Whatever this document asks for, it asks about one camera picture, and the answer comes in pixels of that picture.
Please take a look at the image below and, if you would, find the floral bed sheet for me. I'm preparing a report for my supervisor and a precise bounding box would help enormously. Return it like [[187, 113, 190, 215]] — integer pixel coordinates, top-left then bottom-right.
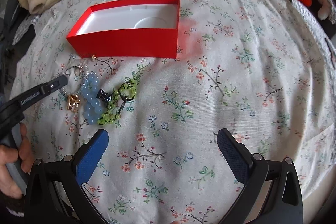
[[11, 0, 335, 223]]

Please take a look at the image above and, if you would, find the grey checked cloth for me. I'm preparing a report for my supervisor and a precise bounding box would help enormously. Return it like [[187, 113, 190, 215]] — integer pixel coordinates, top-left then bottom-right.
[[12, 15, 40, 46]]

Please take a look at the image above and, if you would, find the red jewelry box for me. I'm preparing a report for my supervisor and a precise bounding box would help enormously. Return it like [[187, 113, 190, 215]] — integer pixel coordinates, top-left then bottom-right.
[[66, 0, 180, 59]]

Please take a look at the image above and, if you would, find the blue bead bracelet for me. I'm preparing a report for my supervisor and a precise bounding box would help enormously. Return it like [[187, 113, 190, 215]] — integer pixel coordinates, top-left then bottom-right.
[[81, 70, 103, 125]]

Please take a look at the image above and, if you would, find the person's left hand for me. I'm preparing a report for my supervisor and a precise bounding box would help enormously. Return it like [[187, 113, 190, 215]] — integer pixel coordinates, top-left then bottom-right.
[[1, 123, 34, 199]]

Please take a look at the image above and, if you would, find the small black hair claw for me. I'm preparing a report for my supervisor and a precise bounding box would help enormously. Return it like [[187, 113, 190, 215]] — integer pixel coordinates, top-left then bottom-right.
[[96, 89, 110, 103]]

